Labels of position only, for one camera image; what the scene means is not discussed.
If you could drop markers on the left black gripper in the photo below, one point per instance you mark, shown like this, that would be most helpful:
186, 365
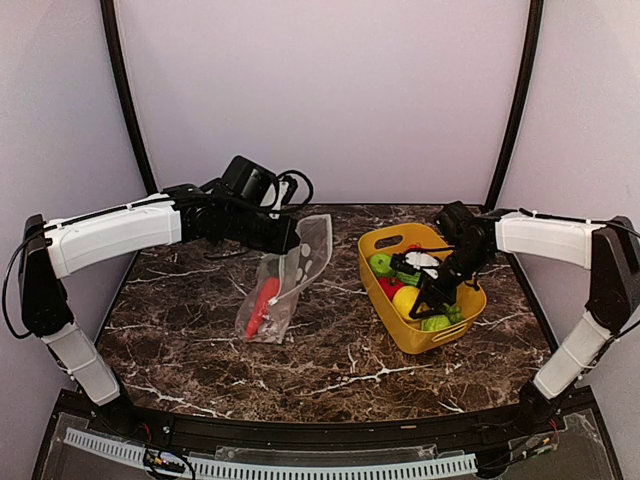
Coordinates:
282, 244

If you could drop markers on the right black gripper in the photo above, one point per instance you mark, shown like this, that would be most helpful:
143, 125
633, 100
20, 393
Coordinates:
430, 292

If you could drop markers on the green pear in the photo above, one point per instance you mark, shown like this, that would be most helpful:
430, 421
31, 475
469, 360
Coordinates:
435, 323

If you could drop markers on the yellow lemon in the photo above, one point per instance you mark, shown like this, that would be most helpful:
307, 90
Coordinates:
404, 300

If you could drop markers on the red tomato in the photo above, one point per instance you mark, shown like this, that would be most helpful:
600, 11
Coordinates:
390, 286

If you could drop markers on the red carrot with leaves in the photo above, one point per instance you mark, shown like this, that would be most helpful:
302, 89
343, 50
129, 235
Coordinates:
267, 292

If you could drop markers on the green apple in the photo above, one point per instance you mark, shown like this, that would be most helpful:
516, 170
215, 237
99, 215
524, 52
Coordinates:
380, 265

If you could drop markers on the polka dot zip bag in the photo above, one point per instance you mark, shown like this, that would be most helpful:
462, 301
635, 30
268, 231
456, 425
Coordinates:
296, 270

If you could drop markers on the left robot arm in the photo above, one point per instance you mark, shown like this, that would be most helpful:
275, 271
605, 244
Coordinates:
55, 253

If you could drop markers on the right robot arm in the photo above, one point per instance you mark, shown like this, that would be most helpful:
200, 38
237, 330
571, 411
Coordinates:
597, 261

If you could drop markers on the green grape bunch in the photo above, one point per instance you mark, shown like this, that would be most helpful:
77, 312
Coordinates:
453, 314

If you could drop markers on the green bitter cucumber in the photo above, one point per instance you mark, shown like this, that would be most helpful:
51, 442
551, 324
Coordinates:
408, 279

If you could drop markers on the yellow plastic basket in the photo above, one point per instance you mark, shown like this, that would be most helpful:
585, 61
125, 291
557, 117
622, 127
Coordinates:
408, 335

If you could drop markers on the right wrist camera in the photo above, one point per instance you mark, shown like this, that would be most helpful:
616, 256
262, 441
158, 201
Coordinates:
414, 261

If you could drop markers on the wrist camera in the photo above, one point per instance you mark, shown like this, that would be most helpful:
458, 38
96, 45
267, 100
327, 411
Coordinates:
414, 261
284, 189

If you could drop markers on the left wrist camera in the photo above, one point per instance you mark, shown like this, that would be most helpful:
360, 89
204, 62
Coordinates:
284, 189

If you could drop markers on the black front rail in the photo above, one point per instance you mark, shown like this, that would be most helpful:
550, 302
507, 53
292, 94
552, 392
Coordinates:
193, 432

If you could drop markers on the right black frame post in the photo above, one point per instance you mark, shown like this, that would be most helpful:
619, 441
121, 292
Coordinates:
520, 94

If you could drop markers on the black frame post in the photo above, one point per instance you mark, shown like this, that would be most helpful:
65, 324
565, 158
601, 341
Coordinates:
520, 94
123, 89

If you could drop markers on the white slotted cable duct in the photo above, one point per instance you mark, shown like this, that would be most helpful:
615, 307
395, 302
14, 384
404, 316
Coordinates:
249, 463

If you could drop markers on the left black frame post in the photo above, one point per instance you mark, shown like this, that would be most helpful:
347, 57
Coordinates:
123, 89

